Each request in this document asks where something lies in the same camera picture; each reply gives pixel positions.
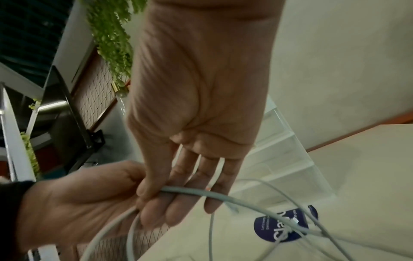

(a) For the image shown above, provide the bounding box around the person's left hand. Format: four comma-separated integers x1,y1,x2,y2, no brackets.
18,160,172,252

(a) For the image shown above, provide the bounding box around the white drawer organizer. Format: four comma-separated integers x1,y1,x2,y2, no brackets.
230,98,335,205

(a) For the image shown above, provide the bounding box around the person's right hand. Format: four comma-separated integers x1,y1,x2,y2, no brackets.
124,0,283,229

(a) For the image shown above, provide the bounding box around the white cable bundle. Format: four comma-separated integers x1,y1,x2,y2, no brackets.
77,178,413,261

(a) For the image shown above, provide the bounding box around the white table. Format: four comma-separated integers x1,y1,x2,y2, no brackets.
137,123,413,261

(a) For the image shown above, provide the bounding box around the green fern plant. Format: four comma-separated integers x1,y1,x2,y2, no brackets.
19,99,41,179

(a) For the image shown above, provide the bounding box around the clear glass plant tube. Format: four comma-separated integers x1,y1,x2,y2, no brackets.
111,82,130,113

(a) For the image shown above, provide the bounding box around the purple round sticker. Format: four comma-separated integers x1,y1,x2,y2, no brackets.
253,205,320,243

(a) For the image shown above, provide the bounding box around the white window frame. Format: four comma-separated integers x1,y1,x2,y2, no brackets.
0,81,37,183

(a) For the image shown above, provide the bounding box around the black metal frame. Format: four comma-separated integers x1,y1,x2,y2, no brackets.
43,64,105,177

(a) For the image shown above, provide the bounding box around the green hanging plant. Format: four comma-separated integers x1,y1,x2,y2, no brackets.
80,0,149,89

